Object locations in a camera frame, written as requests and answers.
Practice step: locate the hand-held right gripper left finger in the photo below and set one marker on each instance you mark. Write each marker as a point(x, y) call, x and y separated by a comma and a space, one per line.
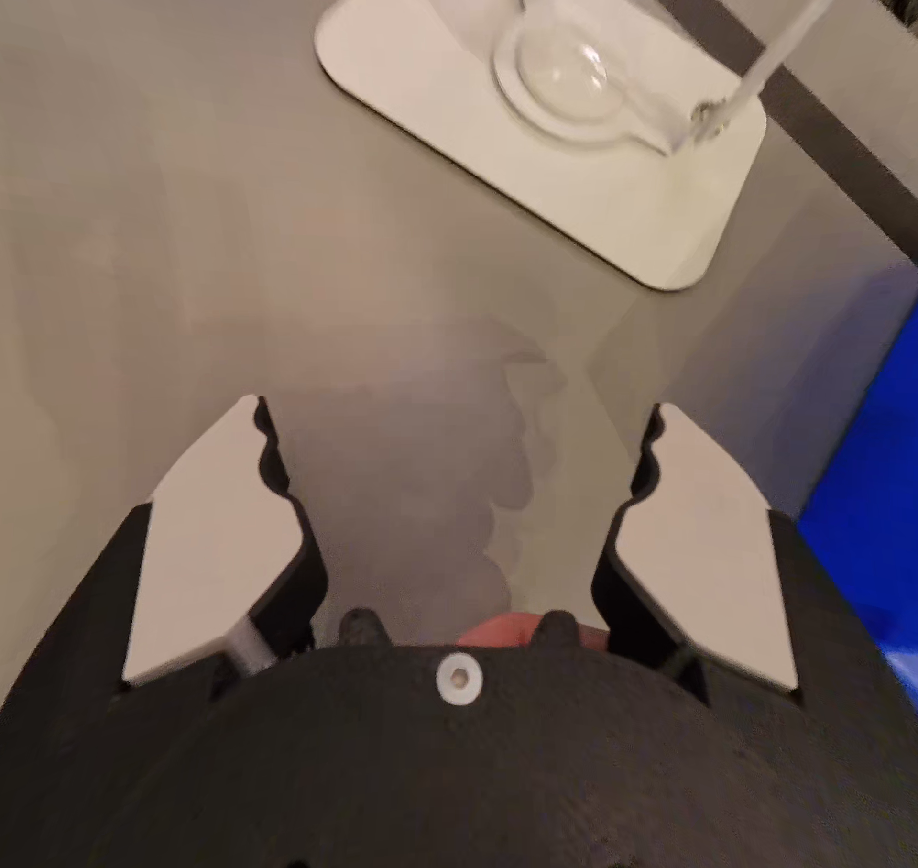
point(208, 559)

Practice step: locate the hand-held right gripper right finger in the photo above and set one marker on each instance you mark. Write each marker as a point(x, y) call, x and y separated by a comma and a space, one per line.
point(706, 559)

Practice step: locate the blue plastic bin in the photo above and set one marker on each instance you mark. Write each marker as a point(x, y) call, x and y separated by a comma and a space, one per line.
point(868, 524)

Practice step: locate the grey desk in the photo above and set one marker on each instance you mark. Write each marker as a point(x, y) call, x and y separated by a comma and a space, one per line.
point(215, 237)

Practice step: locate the clear acrylic stand post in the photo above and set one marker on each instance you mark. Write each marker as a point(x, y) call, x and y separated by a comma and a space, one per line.
point(566, 72)

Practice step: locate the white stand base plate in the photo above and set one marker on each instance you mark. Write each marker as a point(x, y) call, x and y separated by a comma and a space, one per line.
point(430, 57)

